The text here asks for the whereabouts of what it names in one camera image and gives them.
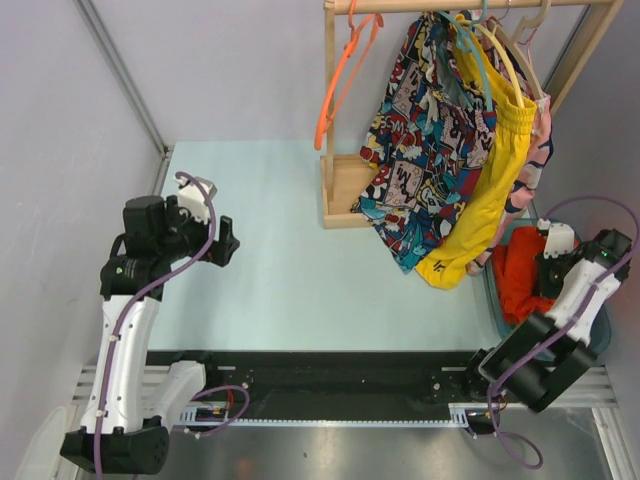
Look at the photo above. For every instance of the teal plastic basket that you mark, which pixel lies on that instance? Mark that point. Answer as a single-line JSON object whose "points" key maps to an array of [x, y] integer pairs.
{"points": [[601, 331]]}

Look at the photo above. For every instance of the orange plastic hanger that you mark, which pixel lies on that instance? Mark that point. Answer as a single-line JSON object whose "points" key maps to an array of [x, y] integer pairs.
{"points": [[342, 73]]}

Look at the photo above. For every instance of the pink patterned shorts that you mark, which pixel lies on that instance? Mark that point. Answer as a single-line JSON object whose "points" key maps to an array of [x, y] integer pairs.
{"points": [[524, 187]]}

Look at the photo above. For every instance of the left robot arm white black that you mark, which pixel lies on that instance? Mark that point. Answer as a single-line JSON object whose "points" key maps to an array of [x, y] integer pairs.
{"points": [[121, 431]]}

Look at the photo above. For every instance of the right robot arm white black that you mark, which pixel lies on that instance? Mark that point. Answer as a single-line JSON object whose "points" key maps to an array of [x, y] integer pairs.
{"points": [[549, 352]]}

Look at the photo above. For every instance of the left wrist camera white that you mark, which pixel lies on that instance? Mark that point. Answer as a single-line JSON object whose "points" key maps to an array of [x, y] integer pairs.
{"points": [[194, 195]]}

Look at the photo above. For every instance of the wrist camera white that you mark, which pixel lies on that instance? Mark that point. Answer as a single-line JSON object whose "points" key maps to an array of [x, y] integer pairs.
{"points": [[560, 238], [194, 195]]}

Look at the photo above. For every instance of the wooden clothes rack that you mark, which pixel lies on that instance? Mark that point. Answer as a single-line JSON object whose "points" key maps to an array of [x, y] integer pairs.
{"points": [[344, 176]]}

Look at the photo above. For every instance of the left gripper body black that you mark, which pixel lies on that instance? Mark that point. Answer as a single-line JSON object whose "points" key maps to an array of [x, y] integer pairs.
{"points": [[185, 235]]}

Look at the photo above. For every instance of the orange shorts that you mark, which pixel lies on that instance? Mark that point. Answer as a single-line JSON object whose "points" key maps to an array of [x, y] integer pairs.
{"points": [[516, 273]]}

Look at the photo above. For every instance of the yellow shorts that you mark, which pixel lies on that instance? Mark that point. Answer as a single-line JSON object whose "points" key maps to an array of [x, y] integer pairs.
{"points": [[476, 226]]}

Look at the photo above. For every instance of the comic print shorts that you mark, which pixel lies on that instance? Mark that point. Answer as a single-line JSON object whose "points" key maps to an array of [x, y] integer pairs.
{"points": [[427, 145]]}

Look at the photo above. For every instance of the aluminium corner post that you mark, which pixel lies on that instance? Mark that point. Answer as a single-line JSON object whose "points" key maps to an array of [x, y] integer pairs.
{"points": [[105, 43]]}

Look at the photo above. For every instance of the aluminium frame rail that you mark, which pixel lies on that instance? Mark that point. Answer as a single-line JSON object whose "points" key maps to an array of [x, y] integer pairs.
{"points": [[593, 389]]}

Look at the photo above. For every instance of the white cable duct strip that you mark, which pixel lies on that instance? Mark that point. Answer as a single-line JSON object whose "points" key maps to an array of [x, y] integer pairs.
{"points": [[455, 418]]}

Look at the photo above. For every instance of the beige plastic hanger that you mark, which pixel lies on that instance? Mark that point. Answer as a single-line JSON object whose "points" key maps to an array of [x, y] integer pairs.
{"points": [[534, 85]]}

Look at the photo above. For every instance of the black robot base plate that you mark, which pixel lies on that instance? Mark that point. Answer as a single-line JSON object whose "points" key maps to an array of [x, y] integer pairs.
{"points": [[343, 387]]}

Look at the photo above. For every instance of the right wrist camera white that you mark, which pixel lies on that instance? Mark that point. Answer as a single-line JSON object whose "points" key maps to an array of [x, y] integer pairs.
{"points": [[560, 238]]}

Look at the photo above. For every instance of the yellow plastic hanger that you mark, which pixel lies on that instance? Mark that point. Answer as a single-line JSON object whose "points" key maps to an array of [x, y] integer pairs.
{"points": [[501, 51]]}

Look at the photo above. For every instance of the teal plastic hanger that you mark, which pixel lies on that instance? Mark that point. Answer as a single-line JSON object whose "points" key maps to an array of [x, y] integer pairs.
{"points": [[465, 42]]}

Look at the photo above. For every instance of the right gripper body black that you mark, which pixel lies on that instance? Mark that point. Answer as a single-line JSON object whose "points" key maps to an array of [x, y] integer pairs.
{"points": [[550, 279]]}

